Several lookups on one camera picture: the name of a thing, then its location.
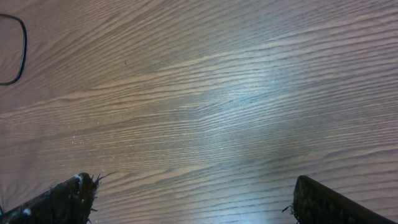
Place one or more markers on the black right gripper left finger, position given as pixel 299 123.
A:
pixel 69 202

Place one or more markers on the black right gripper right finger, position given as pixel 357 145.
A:
pixel 314 203

